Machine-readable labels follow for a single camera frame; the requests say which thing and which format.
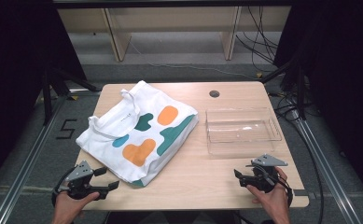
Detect clear plastic container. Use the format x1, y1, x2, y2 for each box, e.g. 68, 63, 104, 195
204, 106, 283, 157

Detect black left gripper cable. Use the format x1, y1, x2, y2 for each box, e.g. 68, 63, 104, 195
51, 167, 77, 206

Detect aluminium floor rail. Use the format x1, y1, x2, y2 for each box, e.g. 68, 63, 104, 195
289, 106, 363, 224
0, 91, 73, 224

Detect bundle of black cables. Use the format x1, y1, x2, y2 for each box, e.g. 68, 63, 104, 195
235, 5, 280, 73

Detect person's right hand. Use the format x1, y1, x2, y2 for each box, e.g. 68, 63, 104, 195
246, 166, 291, 217

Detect long black floor cable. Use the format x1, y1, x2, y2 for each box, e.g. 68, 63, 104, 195
275, 96, 326, 224

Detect person's left hand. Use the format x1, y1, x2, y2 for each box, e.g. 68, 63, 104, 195
53, 191, 101, 218

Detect white tote bag coloured patches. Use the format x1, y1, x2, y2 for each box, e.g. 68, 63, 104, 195
75, 79, 200, 189

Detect black metal stand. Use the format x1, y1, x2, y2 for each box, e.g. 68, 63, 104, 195
260, 58, 308, 120
41, 67, 102, 126

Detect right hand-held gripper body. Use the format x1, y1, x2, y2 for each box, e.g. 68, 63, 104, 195
246, 153, 289, 194

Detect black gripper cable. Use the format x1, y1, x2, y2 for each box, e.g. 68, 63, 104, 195
51, 167, 77, 206
276, 174, 294, 207

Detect black curtain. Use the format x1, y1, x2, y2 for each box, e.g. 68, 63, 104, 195
0, 0, 88, 190
272, 0, 363, 197

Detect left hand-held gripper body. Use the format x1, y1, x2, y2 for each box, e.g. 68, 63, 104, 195
56, 160, 102, 200

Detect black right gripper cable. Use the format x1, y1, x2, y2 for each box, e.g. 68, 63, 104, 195
276, 174, 294, 207

